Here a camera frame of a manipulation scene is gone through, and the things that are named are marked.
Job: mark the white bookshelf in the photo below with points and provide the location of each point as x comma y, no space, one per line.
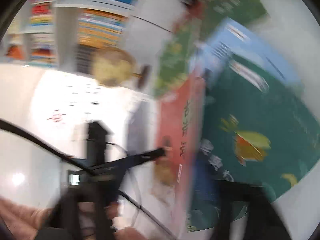
14,43

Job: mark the green insect book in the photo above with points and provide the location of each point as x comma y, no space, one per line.
174,61
244,12

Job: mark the teal insect book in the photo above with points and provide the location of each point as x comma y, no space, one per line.
255,131

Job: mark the light blue Tang poetry book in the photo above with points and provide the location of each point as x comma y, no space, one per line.
230,37

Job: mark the row of colourful books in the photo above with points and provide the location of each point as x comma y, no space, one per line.
64,34

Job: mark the red ancient poetry book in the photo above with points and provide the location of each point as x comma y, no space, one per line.
178,121

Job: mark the yellow globe on stand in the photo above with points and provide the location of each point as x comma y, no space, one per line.
112,67

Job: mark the left hand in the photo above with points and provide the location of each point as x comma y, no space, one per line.
112,217

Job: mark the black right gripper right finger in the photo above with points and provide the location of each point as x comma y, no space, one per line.
220,201

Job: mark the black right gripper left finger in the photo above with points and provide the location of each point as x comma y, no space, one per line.
63,221

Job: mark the forearm in pink sleeve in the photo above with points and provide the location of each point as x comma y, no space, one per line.
21,221

